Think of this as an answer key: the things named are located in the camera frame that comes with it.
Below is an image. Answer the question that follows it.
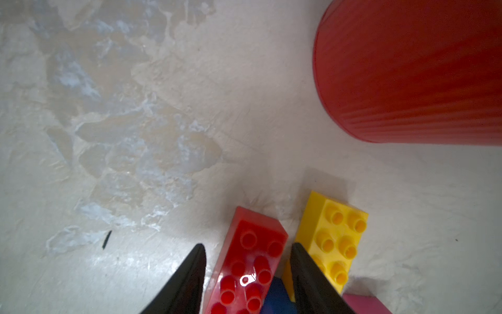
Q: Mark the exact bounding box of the red lego brick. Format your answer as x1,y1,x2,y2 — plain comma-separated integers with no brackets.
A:
203,207,288,313

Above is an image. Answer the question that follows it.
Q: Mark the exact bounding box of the pink lego brick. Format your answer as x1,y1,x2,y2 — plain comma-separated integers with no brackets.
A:
343,294,392,314

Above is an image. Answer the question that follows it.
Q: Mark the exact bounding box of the red pen cup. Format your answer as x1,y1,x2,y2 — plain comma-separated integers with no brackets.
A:
312,1,501,146

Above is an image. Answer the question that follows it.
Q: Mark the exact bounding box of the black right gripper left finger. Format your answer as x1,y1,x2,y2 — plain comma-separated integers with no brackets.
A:
141,243,207,314

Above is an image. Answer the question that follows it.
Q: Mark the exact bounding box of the dark blue lego brick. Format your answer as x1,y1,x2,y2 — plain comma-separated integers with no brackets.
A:
260,277,298,314

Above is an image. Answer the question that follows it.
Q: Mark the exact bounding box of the yellow lego brick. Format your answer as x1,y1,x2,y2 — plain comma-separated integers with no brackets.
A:
294,191,369,294

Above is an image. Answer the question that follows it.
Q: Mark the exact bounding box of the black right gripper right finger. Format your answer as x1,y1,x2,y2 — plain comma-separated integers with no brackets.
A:
290,243,354,314

